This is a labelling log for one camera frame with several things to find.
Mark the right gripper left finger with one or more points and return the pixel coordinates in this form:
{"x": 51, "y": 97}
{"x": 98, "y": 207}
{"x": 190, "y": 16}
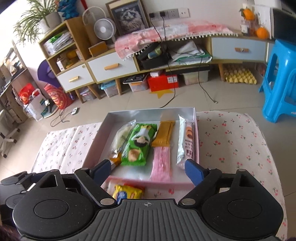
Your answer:
{"x": 91, "y": 181}

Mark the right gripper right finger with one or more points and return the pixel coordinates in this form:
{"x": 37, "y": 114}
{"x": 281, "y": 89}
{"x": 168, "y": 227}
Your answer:
{"x": 204, "y": 180}

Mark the orange white snack pack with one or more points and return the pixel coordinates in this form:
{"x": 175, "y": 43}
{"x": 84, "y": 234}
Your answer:
{"x": 115, "y": 160}

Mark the yellow chip bag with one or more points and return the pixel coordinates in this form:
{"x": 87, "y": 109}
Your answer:
{"x": 127, "y": 192}

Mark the pink wafer pack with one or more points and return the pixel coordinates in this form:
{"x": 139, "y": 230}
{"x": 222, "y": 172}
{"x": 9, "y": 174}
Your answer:
{"x": 161, "y": 165}

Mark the green cartoon snack pack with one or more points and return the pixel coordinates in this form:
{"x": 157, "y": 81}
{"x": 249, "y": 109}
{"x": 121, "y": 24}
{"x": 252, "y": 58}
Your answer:
{"x": 138, "y": 145}

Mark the clear white rice cracker pack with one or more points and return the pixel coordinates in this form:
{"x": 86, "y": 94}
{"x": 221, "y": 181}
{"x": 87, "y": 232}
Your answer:
{"x": 120, "y": 139}

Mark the white jam cookie pack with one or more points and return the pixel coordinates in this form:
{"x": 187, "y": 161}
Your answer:
{"x": 186, "y": 142}

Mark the gold bar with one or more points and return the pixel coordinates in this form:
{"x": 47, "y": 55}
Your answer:
{"x": 163, "y": 136}

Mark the cherry print tablecloth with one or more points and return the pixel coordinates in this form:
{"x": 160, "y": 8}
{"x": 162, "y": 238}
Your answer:
{"x": 228, "y": 141}

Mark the white office chair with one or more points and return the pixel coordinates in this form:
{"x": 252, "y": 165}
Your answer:
{"x": 6, "y": 134}

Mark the white shopping bag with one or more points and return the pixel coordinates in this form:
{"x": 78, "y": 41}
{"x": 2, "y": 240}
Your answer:
{"x": 36, "y": 107}

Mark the red round drum bag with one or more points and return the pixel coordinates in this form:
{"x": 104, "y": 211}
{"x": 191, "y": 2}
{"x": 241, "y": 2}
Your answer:
{"x": 59, "y": 96}

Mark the yellow star floor sticker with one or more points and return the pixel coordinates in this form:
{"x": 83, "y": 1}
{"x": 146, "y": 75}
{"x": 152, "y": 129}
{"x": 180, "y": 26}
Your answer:
{"x": 160, "y": 93}

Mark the red gift bag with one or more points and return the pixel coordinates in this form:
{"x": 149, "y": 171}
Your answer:
{"x": 26, "y": 92}

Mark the red shoe box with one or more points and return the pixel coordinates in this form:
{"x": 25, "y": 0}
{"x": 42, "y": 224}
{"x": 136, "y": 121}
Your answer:
{"x": 163, "y": 82}

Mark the clear storage bin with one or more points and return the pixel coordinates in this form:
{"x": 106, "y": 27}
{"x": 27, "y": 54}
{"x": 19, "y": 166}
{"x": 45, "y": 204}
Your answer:
{"x": 137, "y": 82}

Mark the yellow egg tray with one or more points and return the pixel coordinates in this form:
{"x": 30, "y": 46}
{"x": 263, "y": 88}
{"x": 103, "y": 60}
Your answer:
{"x": 237, "y": 73}

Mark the wooden TV cabinet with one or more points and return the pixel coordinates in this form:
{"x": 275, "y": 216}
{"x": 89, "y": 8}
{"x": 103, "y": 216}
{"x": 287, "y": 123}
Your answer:
{"x": 74, "y": 62}

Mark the purple hat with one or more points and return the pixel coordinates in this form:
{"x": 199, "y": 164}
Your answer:
{"x": 45, "y": 74}

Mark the blue plastic stool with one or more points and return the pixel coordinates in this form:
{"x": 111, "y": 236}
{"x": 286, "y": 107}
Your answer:
{"x": 278, "y": 83}

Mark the stack of papers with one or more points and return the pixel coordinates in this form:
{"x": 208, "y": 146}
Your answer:
{"x": 187, "y": 52}

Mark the black open case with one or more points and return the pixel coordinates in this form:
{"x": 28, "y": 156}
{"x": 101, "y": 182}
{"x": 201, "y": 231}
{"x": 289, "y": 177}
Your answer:
{"x": 154, "y": 56}

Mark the pink cherry cloth cover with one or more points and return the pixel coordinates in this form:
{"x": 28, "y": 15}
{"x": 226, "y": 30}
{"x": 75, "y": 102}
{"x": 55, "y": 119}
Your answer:
{"x": 128, "y": 45}

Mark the white desk fan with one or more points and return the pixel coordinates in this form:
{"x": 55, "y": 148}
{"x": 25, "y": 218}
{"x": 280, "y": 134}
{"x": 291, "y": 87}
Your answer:
{"x": 98, "y": 25}

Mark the lower orange fruit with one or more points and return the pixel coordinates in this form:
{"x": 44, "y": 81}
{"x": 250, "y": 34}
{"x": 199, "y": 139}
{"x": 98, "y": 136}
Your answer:
{"x": 262, "y": 33}

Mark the orange fruit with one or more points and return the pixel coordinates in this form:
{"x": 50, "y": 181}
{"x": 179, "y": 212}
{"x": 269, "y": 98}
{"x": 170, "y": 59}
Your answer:
{"x": 262, "y": 33}
{"x": 247, "y": 14}

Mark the framed cat picture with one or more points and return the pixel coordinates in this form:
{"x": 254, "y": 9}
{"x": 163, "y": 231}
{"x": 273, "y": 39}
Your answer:
{"x": 129, "y": 16}

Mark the potted green plant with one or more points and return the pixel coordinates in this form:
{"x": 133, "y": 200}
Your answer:
{"x": 28, "y": 28}

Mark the upper orange fruit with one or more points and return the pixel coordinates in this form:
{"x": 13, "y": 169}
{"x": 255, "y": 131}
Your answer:
{"x": 247, "y": 14}

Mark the blue plush toy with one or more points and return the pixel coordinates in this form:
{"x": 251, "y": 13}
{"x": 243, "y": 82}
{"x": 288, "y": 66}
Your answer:
{"x": 68, "y": 9}

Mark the black microwave oven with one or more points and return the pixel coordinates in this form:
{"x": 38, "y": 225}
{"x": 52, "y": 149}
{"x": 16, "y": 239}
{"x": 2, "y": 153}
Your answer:
{"x": 282, "y": 25}

